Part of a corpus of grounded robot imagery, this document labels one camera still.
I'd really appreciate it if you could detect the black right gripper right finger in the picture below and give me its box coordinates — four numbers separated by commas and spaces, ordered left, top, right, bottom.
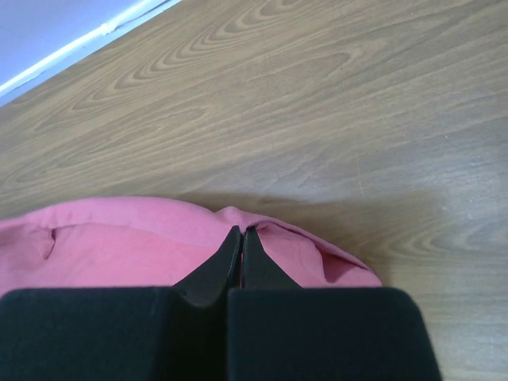
228, 229, 441, 380

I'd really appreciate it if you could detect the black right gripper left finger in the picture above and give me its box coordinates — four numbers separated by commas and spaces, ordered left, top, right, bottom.
1, 227, 241, 380

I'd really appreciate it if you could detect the pink t shirt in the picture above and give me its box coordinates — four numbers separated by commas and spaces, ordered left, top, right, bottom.
1, 197, 381, 293

